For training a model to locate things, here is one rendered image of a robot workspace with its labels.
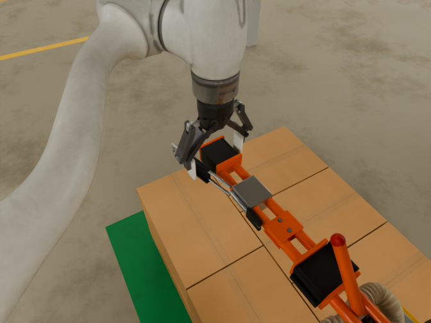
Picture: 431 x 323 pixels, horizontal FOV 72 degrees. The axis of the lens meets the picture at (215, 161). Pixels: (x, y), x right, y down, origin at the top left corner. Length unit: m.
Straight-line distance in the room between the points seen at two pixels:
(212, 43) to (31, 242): 0.35
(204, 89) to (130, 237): 1.68
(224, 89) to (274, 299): 1.00
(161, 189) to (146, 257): 0.58
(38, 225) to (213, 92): 0.35
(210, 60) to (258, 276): 1.05
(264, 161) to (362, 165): 1.14
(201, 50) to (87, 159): 0.25
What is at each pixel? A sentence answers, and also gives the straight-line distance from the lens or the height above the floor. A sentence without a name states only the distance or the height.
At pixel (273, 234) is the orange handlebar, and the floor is 1.28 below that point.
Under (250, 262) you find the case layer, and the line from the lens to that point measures 1.40.
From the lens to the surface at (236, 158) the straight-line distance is 0.72.
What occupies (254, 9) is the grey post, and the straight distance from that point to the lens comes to 3.78.
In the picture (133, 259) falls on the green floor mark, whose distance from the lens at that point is 2.06.
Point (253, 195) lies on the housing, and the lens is 0.67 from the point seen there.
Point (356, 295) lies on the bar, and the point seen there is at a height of 1.31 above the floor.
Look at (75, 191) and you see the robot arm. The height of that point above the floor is 1.56.
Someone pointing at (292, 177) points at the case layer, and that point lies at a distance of 1.69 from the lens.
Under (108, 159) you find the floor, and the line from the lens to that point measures 2.60.
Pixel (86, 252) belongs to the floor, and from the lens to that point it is 2.17.
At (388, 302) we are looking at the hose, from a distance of 0.72.
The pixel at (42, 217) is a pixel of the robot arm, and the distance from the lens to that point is 0.35.
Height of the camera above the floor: 1.83
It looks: 49 degrees down
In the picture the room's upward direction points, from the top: straight up
